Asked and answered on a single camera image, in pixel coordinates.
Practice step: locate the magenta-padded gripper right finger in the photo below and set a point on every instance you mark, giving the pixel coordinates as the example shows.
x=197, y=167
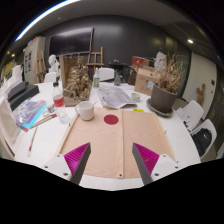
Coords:
x=146, y=156

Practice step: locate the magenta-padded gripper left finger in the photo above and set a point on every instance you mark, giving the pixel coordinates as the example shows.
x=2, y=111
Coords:
x=78, y=156

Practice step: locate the clear red-labelled drink bottle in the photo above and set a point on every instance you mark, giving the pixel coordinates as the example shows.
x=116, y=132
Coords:
x=60, y=103

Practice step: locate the grey plant saucer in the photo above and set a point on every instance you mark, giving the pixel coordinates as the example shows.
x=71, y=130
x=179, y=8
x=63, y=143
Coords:
x=159, y=112

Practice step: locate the white ceramic mug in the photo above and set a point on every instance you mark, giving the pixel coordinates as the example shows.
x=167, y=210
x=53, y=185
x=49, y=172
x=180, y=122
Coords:
x=85, y=111

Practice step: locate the yellow tag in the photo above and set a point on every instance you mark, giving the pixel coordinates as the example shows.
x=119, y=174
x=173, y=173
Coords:
x=138, y=110

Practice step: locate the wooden brush bundle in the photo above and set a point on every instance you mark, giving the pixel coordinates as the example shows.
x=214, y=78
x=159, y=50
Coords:
x=45, y=120

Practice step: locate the flat round red coaster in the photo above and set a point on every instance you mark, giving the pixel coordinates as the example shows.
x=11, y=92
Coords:
x=111, y=119

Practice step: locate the small silver-lidded jar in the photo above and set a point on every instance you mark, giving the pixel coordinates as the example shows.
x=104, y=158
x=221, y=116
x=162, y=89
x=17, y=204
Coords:
x=50, y=108

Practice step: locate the black backpack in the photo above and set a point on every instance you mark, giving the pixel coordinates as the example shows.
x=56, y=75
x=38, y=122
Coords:
x=201, y=140

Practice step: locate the small glass jar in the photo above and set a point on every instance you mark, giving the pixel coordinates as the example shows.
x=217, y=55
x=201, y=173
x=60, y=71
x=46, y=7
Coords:
x=135, y=97

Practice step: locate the dried plant in brown pot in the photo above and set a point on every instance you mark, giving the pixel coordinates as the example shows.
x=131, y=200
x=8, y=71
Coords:
x=163, y=98

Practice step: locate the white chair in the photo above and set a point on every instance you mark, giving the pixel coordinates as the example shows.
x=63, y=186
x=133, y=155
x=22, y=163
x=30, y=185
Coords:
x=50, y=77
x=208, y=125
x=194, y=111
x=106, y=74

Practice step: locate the colourful printed book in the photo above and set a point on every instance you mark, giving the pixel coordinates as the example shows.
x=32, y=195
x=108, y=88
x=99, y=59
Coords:
x=28, y=113

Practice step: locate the folded newspaper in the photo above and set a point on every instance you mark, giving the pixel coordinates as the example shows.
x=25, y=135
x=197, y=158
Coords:
x=115, y=97

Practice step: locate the golden brown relief sculpture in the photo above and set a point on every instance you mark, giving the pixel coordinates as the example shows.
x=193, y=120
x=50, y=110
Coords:
x=78, y=85

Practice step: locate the brown cardboard box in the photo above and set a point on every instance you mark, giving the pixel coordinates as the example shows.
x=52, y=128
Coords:
x=144, y=81

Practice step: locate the white green-labelled spray bottle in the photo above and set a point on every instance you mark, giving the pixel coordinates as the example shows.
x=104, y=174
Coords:
x=96, y=80

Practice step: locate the white canvas panel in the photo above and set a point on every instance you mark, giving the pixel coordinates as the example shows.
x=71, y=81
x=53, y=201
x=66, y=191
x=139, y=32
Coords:
x=6, y=123

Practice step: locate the black flat box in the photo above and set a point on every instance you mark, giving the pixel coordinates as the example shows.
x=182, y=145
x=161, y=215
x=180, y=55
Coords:
x=16, y=90
x=26, y=96

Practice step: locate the grey glass bottle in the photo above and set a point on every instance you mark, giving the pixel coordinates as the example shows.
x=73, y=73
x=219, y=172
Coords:
x=117, y=79

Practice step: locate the wooden mannequin figure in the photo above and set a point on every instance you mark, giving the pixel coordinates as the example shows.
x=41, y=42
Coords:
x=201, y=94

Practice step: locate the black side table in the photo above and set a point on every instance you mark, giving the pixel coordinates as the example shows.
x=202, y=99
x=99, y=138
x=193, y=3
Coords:
x=119, y=66

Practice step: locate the red box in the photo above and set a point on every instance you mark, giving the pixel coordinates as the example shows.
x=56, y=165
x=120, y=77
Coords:
x=138, y=61

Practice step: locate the wooden easel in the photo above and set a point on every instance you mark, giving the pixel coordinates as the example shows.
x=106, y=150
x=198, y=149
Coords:
x=40, y=66
x=95, y=61

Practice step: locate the white plaster bust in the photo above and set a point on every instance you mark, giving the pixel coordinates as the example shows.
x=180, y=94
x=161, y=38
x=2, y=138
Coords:
x=52, y=63

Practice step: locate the white plaster figure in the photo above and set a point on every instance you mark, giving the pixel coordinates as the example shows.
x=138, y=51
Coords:
x=160, y=60

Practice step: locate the white cabinet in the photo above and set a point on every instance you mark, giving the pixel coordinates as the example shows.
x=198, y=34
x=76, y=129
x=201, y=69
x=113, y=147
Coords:
x=31, y=60

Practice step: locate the round ceiling downlight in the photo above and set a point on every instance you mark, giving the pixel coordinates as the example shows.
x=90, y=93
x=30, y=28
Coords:
x=190, y=41

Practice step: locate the black wall screen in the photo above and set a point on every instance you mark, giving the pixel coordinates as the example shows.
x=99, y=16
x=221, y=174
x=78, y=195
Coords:
x=71, y=41

